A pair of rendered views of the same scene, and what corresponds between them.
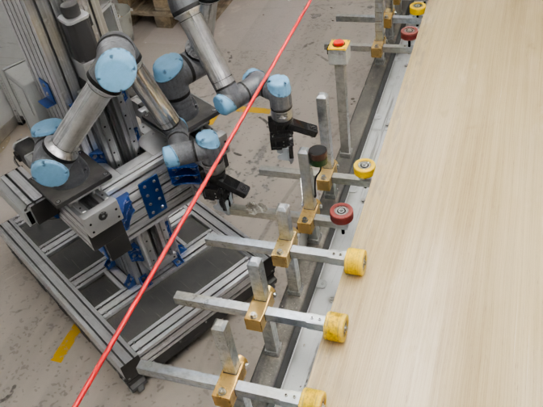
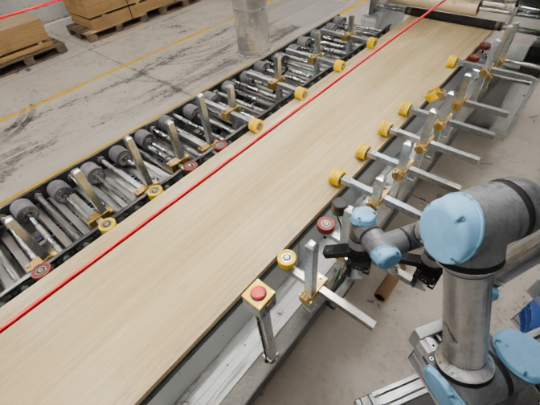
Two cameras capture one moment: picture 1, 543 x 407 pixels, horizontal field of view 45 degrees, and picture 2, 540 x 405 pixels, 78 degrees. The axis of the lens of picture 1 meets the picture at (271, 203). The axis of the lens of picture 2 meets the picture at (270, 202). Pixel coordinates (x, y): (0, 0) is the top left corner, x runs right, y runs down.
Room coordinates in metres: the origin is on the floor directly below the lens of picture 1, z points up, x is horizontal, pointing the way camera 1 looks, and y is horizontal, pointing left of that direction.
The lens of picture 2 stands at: (2.58, -0.14, 2.07)
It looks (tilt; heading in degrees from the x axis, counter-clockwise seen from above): 47 degrees down; 200
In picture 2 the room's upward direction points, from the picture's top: 6 degrees counter-clockwise
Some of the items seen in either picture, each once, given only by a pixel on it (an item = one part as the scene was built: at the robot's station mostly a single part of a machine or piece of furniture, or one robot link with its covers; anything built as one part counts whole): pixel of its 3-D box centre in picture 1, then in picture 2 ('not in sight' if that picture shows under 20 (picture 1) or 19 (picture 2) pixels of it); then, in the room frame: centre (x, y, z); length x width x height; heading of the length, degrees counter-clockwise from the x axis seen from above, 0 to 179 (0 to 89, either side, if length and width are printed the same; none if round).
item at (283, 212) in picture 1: (290, 258); (372, 214); (1.49, -0.03, 0.86); 0.03 x 0.03 x 0.48; 65
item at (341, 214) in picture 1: (342, 221); (325, 230); (1.63, -0.23, 0.85); 0.08 x 0.08 x 0.11
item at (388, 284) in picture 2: not in sight; (390, 280); (1.32, 0.20, 0.04); 0.30 x 0.08 x 0.08; 155
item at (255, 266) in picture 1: (266, 313); (398, 180); (1.26, 0.07, 0.89); 0.03 x 0.03 x 0.48; 65
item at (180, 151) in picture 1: (179, 151); not in sight; (1.82, 0.28, 1.12); 0.11 x 0.11 x 0.08; 4
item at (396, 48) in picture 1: (368, 48); not in sight; (2.83, -0.59, 0.81); 0.43 x 0.03 x 0.04; 65
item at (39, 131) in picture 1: (52, 140); not in sight; (1.90, 0.69, 1.21); 0.13 x 0.12 x 0.14; 4
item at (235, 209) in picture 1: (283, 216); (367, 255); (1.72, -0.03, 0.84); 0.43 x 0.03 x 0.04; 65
